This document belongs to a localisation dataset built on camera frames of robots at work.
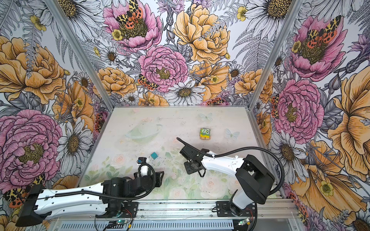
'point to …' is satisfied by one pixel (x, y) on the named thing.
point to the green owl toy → (204, 132)
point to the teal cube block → (154, 155)
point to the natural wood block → (204, 138)
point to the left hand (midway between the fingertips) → (155, 176)
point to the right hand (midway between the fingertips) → (192, 172)
